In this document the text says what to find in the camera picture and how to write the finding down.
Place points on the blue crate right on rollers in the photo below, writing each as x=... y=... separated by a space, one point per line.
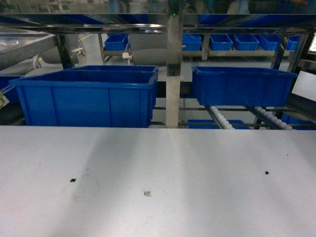
x=236 y=86

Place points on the small QR code sticker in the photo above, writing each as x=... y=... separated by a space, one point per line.
x=147 y=193

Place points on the blue crate behind front crate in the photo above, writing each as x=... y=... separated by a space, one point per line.
x=124 y=68

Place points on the large blue crate front left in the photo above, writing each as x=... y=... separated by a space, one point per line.
x=88 y=98

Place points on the steel centre post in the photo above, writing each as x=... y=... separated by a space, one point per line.
x=173 y=63

